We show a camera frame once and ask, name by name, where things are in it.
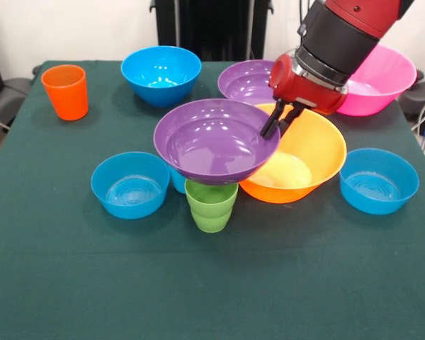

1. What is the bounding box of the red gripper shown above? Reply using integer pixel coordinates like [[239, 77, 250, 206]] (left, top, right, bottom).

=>
[[259, 53, 349, 140]]

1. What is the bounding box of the purple plastic bowl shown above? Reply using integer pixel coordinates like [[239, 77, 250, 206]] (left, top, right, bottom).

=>
[[152, 98, 282, 187], [217, 59, 281, 106]]

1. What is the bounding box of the light blue plastic cup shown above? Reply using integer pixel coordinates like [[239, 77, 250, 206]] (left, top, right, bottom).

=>
[[169, 166, 188, 194]]

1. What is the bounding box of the shallow blue plastic bowl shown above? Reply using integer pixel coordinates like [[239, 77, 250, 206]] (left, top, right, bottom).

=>
[[339, 147, 420, 216], [90, 151, 171, 220]]

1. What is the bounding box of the orange plastic bowl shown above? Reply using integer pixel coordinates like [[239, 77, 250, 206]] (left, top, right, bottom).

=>
[[239, 103, 348, 205]]

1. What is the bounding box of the pink plastic bowl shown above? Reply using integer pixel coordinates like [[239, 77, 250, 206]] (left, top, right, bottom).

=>
[[336, 44, 418, 118]]

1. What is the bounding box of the green plastic cup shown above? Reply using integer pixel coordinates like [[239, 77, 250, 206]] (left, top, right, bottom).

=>
[[183, 178, 239, 234]]

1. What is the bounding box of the deep blue plastic bowl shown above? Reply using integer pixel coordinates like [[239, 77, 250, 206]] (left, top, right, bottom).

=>
[[120, 45, 203, 108]]

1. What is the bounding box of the black rounded equipment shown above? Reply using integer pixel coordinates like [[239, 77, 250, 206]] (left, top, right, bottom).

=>
[[398, 69, 425, 122]]

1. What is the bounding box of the dark green tablecloth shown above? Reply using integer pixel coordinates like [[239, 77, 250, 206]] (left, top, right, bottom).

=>
[[0, 59, 425, 340]]

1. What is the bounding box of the orange plastic cup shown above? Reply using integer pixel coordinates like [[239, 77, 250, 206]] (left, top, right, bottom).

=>
[[40, 64, 89, 122]]

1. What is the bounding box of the grey cable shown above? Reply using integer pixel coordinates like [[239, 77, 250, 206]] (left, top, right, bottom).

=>
[[276, 46, 298, 62]]

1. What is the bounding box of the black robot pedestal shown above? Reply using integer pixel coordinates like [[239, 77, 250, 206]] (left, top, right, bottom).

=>
[[150, 0, 274, 61]]

